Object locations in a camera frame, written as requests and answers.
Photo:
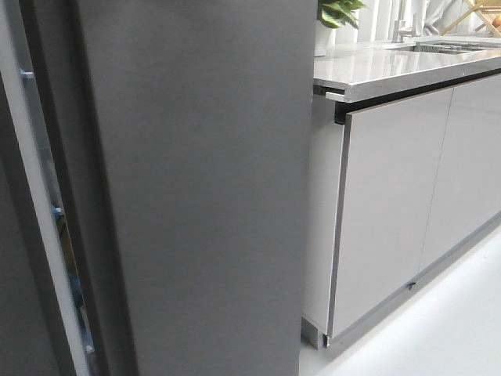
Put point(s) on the brown cardboard box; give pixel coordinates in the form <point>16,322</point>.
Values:
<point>66,246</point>

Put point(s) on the dark grey fridge door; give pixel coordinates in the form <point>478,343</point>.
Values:
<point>31,344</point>
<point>179,132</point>

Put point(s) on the grey kitchen counter cabinet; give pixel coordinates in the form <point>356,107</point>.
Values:
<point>404,171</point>

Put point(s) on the wooden dish rack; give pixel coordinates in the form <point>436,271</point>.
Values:
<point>485,13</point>

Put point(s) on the green potted plant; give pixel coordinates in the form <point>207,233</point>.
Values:
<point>331,15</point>

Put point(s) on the steel kitchen sink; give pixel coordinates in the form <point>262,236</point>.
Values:
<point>447,47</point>

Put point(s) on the white fridge interior body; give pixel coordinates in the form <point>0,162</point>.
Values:
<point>14,80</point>

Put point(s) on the steel sink faucet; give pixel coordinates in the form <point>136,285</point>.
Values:
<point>401,30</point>

